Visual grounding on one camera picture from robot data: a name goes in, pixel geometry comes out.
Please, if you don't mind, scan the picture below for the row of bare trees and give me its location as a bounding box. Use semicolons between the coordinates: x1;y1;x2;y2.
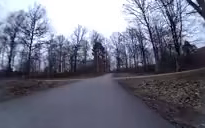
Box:
109;0;205;74
0;0;112;80

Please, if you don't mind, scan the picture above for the leaf-strewn grass verge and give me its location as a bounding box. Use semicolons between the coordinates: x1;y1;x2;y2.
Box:
0;77;84;106
113;66;205;128

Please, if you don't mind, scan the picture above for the grey asphalt road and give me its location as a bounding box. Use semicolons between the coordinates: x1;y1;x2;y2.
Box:
0;73;178;128

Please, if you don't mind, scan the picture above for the dark building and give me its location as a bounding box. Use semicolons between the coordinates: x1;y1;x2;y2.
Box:
181;43;205;70

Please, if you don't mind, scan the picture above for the pale side path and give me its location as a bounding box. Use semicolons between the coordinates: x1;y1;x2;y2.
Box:
112;65;205;81

